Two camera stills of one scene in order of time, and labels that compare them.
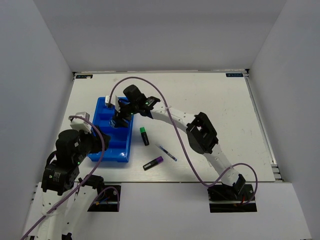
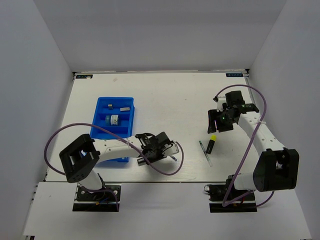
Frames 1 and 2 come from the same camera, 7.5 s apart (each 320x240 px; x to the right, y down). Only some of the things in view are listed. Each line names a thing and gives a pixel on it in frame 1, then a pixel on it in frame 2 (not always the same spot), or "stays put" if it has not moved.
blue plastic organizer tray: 120,145 stays put
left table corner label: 84,76 stays put
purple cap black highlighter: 153,163 to 141,161
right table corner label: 234,74 stays put
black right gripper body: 126,111 to 223,121
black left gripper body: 90,143 to 158,154
